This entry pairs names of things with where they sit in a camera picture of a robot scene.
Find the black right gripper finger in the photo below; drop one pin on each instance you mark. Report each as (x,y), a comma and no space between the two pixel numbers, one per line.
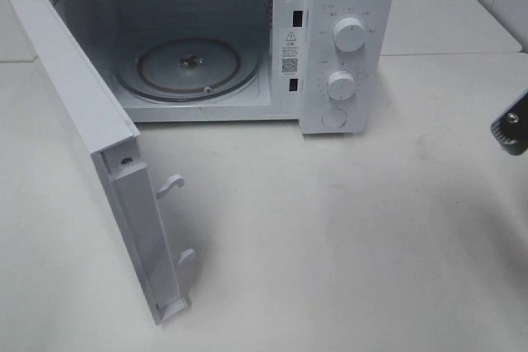
(510,127)

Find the white timer knob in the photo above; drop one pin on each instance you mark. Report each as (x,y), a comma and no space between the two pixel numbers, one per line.
(341,86)

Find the round white door button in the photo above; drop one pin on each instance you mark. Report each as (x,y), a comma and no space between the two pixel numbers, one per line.
(334,118)

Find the white microwave door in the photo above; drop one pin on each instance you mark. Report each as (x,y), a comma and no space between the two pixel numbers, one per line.
(88,109)

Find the upper white power knob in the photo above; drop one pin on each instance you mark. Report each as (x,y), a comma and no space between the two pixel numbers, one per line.
(349,34)

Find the white microwave oven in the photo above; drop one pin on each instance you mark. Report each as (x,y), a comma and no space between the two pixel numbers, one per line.
(293,37)

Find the glass microwave turntable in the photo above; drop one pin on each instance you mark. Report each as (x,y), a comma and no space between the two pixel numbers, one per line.
(187,70)

